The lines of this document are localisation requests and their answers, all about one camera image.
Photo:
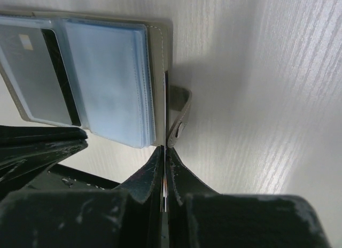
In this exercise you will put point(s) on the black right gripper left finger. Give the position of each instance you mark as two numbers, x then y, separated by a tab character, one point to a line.
126	216

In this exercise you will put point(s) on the black VIP credit card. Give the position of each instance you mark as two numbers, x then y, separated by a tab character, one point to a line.
33	63

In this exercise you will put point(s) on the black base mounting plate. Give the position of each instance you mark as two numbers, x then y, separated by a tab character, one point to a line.
80	179

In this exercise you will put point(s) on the grey leather card holder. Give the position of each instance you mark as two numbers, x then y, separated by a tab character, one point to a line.
115	68

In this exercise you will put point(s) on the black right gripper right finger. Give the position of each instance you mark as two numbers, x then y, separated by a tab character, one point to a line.
202	217

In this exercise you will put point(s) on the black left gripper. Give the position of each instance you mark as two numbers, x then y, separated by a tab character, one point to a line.
28	151

